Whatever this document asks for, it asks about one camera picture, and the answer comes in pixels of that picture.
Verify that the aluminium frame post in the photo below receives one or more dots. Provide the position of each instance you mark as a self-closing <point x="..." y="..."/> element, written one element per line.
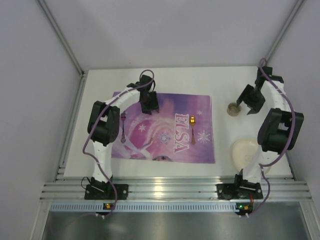
<point x="283" y="30"/>
<point x="60" y="35"/>

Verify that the gold spoon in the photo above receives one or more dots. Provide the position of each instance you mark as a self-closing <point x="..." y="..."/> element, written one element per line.
<point x="192" y="122"/>

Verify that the small beige cup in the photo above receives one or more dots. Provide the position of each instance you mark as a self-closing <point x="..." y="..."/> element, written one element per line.
<point x="233" y="109"/>

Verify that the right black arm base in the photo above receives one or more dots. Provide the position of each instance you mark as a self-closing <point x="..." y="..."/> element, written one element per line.
<point x="240" y="189"/>

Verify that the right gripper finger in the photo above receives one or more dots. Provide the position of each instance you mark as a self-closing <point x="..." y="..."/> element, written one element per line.
<point x="246" y="95"/>
<point x="253" y="110"/>

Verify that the right aluminium frame post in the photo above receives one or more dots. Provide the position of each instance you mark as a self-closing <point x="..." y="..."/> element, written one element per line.
<point x="283" y="30"/>

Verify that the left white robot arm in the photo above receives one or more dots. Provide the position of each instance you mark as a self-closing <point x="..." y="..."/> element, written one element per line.
<point x="105" y="118"/>

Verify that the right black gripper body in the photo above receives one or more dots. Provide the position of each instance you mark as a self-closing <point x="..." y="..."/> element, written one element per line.
<point x="252" y="100"/>

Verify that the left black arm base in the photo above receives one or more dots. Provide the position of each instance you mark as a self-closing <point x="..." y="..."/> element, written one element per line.
<point x="97" y="190"/>

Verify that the iridescent purple fork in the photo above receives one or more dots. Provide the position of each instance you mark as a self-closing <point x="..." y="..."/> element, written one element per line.
<point x="123" y="118"/>

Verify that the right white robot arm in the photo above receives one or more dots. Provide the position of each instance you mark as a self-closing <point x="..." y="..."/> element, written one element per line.
<point x="280" y="128"/>

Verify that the purple Elsa placemat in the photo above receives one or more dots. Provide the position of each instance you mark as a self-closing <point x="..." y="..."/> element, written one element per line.
<point x="166" y="136"/>

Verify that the perforated grey cable tray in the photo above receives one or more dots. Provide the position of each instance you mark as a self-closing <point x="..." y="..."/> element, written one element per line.
<point x="150" y="207"/>

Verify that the left aluminium frame post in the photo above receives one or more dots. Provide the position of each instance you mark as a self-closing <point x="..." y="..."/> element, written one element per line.
<point x="60" y="35"/>

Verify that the cream white plate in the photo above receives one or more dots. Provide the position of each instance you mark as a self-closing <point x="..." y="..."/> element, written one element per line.
<point x="247" y="155"/>

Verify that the aluminium mounting rail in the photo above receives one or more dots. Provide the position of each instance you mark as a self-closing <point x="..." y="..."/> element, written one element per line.
<point x="168" y="189"/>

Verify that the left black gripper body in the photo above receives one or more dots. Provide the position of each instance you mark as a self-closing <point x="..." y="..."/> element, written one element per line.
<point x="149" y="104"/>

